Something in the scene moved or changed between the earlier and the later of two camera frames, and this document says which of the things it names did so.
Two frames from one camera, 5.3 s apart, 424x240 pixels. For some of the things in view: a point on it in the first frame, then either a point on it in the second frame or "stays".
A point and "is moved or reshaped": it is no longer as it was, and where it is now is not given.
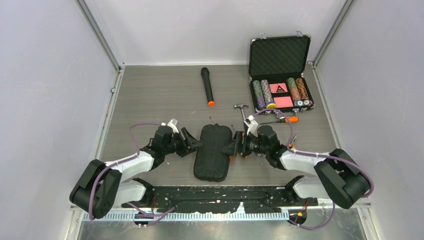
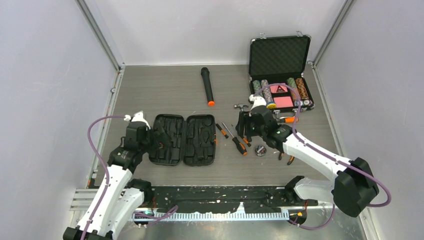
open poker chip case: x=277 y=65 stays
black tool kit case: x=210 y=163 is moved or reshaped
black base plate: x=222 y=199 stays
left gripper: x=191 y=142 to x=160 y=130
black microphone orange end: x=205 y=72 stays
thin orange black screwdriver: x=213 y=121 to x=223 y=132
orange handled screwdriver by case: x=287 y=120 stays
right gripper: x=230 y=148 to x=240 y=127
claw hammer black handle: x=241 y=106 stays
